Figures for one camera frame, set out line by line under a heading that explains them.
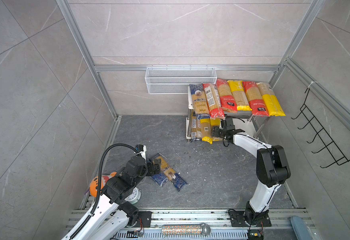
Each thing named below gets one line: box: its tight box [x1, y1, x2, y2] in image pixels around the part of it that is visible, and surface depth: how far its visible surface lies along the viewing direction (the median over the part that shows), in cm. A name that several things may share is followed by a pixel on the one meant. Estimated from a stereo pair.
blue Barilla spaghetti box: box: [150, 173, 168, 186], surface depth 85 cm
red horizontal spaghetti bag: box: [242, 81, 270, 117], surface depth 79 cm
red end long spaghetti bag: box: [216, 78, 238, 114], surface depth 78 cm
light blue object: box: [290, 215, 313, 240], surface depth 71 cm
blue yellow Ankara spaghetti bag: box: [189, 83, 211, 120], surface depth 77 cm
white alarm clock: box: [124, 187, 141, 204], surface depth 79 cm
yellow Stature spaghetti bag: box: [227, 80, 253, 111], surface depth 81 cm
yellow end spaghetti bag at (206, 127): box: [197, 113, 213, 145], surface depth 97 cm
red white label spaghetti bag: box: [202, 83, 226, 120], surface depth 76 cm
